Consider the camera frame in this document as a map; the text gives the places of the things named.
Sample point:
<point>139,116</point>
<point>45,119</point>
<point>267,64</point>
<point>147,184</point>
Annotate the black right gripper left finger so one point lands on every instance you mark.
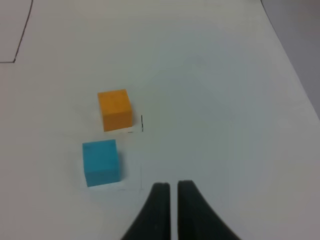
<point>154,220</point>

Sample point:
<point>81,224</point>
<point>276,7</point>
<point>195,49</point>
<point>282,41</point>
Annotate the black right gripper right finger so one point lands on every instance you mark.
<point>196,220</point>

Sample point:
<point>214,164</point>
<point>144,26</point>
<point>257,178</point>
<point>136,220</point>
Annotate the orange block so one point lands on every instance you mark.
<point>116,110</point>

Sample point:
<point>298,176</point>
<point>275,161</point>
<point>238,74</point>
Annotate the blue loose block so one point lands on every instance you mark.
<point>101,163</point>

